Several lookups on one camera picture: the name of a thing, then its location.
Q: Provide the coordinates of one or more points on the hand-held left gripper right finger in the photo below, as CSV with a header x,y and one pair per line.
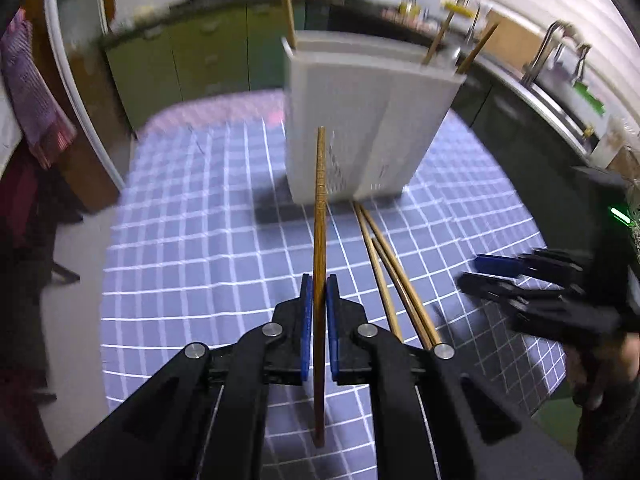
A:
x,y
334,330

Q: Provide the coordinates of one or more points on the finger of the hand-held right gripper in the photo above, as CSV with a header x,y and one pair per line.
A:
x,y
530,305
500,263

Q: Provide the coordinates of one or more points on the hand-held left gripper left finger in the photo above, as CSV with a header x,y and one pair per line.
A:
x,y
307,330

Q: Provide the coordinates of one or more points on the white plastic utensil holder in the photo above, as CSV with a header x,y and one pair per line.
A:
x,y
350,110

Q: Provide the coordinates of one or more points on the person's right hand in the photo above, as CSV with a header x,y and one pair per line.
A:
x,y
595,370

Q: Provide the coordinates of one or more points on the clear plastic bag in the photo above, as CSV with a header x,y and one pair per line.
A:
x,y
617,145

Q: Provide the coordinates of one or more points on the blue checked tablecloth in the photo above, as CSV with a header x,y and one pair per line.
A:
x,y
210,260

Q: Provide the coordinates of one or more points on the dark base cabinets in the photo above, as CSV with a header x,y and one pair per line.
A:
x,y
510,125

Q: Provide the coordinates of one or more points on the green plastic box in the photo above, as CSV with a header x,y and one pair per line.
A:
x,y
587,97

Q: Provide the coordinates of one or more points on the steel double sink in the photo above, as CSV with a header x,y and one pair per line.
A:
x,y
555,105

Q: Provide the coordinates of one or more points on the tall steel faucet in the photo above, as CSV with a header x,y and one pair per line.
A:
x,y
542,50

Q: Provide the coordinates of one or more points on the wooden cutting board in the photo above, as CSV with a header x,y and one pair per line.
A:
x,y
505,40

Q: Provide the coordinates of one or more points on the small steel faucet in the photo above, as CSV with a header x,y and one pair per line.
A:
x,y
472,15

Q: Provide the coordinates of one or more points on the yellow green tray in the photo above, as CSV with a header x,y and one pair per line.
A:
x,y
457,6

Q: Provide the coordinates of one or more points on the green base cabinets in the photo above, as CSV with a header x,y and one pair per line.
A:
x,y
200,55

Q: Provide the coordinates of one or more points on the sliding glass door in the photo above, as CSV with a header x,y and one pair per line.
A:
x,y
75,60

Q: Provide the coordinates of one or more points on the purple checked apron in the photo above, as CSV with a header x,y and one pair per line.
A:
x,y
30,90

